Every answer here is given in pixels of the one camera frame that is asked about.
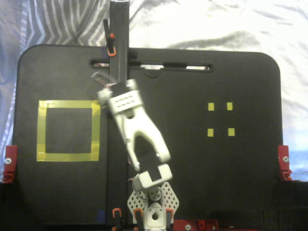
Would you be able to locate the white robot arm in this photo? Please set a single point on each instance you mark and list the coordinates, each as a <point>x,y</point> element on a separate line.
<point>137,125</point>

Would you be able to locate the yellow tape square outline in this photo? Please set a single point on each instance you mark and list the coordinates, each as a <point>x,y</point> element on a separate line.
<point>67,104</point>

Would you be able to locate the long black beam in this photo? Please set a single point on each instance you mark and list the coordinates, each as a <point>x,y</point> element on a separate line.
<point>118,48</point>

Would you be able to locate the black orange spring clamp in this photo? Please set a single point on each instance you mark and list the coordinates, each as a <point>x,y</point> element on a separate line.
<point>169,213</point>
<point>110,42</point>
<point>116,213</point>
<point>137,213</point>

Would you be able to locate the blue tape piece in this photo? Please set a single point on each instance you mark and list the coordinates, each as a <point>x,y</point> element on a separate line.
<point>101,215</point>

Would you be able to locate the grey white patterned bedsheet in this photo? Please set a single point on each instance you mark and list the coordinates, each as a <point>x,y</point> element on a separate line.
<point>216,24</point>

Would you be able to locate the red corner bracket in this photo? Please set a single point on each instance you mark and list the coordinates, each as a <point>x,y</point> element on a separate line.
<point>284,154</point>
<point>10,154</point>

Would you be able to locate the red pole base bracket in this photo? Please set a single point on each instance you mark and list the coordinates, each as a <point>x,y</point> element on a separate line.
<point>199,225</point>

